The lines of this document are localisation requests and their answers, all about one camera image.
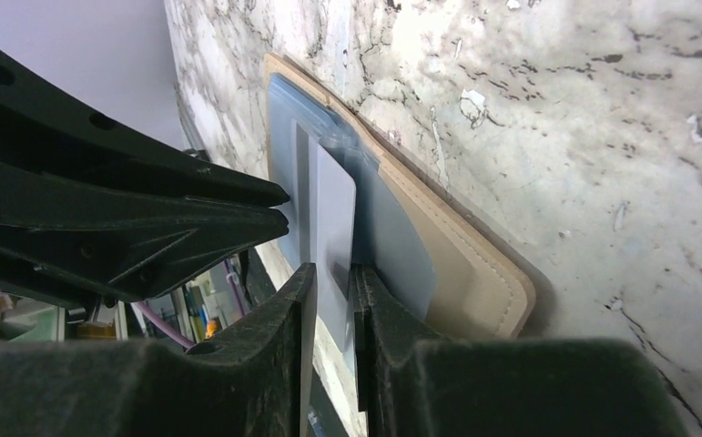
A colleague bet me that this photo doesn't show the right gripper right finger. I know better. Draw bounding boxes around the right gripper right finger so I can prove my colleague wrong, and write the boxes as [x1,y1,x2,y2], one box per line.
[350,264,686,436]

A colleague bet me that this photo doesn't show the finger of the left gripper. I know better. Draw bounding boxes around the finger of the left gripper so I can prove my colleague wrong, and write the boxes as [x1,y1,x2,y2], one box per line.
[0,50,289,208]
[0,149,289,305]

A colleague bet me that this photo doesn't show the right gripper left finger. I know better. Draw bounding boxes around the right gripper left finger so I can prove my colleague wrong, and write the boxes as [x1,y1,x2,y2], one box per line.
[0,263,316,436]

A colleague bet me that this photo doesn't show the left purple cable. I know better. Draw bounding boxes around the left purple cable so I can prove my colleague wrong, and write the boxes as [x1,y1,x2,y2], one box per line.
[133,259,249,351]

